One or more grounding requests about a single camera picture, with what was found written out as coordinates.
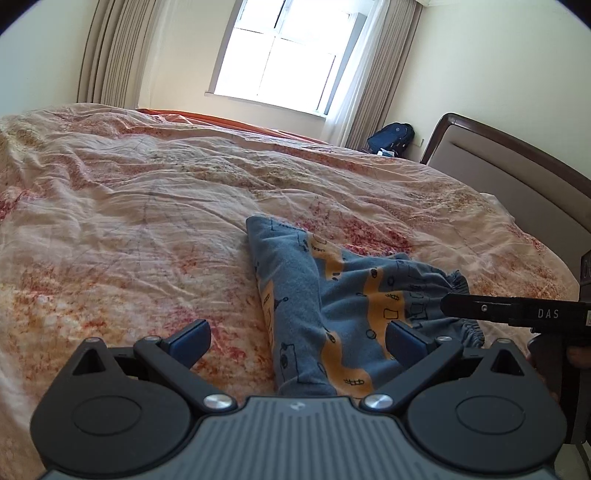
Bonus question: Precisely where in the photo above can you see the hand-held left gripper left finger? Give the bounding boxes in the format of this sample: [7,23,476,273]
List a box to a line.
[69,318,234,414]

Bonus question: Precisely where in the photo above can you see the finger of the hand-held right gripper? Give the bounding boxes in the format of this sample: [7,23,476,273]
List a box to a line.
[440,293,591,334]

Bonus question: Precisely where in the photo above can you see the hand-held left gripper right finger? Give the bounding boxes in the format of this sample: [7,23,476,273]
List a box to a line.
[360,320,533,412]

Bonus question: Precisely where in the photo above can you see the blue printed pants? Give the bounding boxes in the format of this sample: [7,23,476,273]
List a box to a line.
[246,214,485,398]

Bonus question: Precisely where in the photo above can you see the floral quilt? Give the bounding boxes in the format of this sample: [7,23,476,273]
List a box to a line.
[0,104,581,480]

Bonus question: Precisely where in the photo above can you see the padded bed headboard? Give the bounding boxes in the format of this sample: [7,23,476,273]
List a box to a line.
[419,113,591,278]

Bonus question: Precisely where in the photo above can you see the blue backpack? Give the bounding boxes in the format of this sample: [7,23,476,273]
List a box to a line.
[366,122,416,158]

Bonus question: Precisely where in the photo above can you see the orange bed sheet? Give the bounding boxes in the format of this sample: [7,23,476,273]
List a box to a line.
[137,108,334,145]

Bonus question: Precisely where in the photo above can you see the white sheer curtain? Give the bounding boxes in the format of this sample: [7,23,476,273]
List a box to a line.
[322,13,385,145]

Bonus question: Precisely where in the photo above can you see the window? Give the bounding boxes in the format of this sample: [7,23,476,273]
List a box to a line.
[203,0,370,117]

